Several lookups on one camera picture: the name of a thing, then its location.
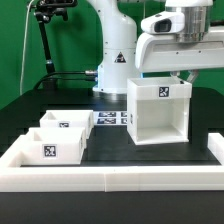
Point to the white drawer tray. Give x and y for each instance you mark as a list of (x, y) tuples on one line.
[(69, 119), (54, 146)]

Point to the white rear drawer tray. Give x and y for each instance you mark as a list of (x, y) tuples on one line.
[(69, 119)]

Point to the white marker tag plate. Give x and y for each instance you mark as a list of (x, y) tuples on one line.
[(110, 118)]

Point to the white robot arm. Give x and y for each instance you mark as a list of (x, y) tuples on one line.
[(180, 38)]

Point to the white U-shaped table frame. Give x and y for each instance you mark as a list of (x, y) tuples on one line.
[(16, 177)]

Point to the white drawer cabinet box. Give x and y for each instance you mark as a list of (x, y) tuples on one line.
[(158, 110)]

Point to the white front drawer tray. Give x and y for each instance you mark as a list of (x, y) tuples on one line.
[(54, 146)]

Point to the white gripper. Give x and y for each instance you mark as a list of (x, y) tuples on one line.
[(162, 53)]

